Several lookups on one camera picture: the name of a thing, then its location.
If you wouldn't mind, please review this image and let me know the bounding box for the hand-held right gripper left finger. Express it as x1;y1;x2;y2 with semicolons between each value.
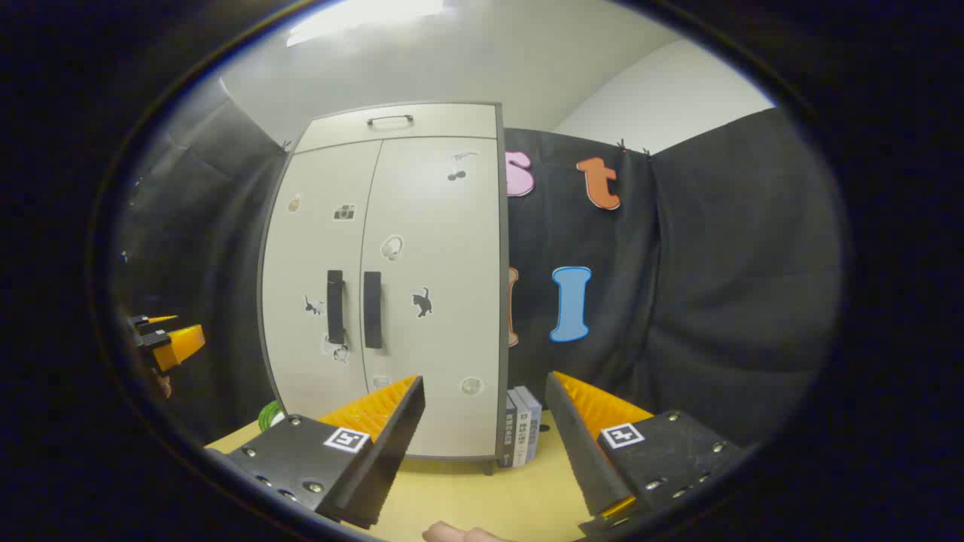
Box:
205;375;426;530

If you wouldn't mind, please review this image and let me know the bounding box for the dark book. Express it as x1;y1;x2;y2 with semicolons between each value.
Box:
503;399;519;468

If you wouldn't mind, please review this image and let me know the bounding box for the cabinet door with camera sticker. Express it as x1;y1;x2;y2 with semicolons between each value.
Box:
258;139;383;421

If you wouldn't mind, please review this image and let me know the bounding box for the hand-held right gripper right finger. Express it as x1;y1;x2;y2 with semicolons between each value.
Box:
545;370;754;539

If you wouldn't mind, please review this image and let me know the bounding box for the white double-door shoe cabinet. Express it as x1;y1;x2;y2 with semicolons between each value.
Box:
258;102;511;477

